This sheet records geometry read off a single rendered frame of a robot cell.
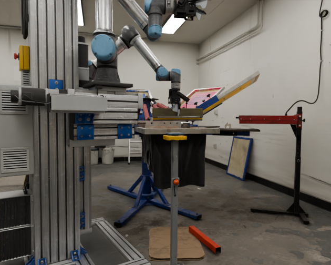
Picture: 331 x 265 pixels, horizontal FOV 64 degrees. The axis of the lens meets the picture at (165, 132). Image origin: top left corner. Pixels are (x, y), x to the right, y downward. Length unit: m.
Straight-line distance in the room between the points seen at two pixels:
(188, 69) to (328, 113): 4.24
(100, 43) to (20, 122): 0.58
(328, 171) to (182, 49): 4.75
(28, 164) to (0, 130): 0.22
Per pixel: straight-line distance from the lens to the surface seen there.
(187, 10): 1.53
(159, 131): 1.92
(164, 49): 7.03
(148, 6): 1.52
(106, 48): 1.42
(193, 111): 2.13
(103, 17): 1.49
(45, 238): 1.76
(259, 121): 2.97
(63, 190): 1.70
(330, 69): 3.70
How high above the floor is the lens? 1.07
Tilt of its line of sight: 3 degrees down
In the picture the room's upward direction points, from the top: straight up
